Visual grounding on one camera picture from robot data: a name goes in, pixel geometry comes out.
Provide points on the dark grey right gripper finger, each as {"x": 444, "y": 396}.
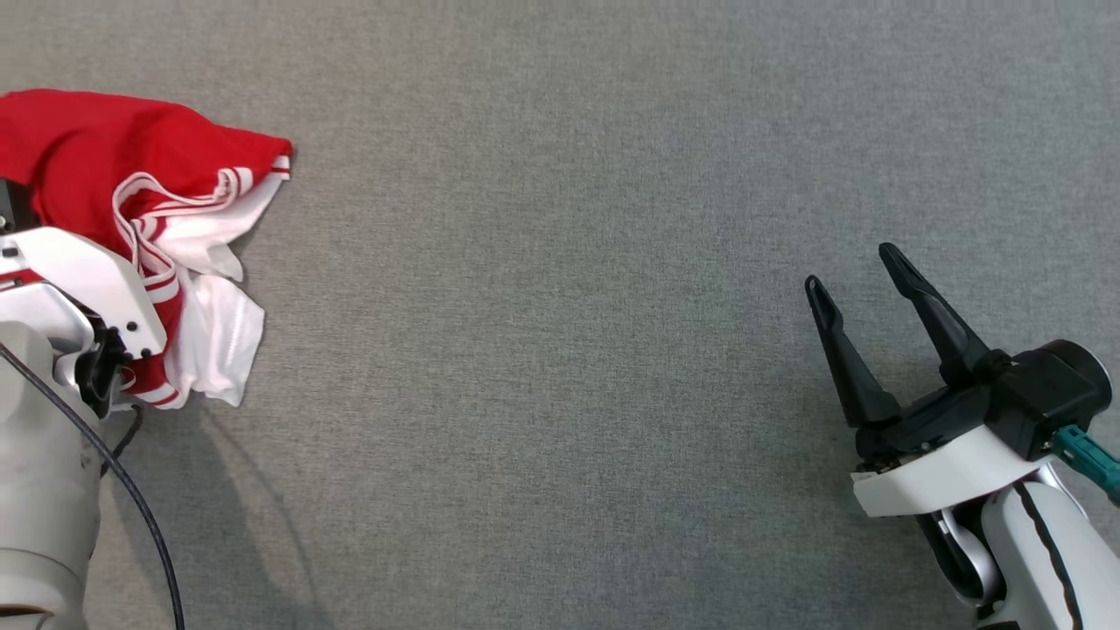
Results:
{"x": 853, "y": 367}
{"x": 949, "y": 337}

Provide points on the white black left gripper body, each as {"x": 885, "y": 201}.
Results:
{"x": 79, "y": 262}

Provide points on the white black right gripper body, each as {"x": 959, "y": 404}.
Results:
{"x": 936, "y": 472}

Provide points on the red white Bulls jersey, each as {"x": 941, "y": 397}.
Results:
{"x": 105, "y": 149}

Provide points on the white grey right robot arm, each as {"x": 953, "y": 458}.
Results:
{"x": 1032, "y": 560}

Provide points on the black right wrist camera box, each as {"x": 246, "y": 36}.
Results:
{"x": 1050, "y": 394}

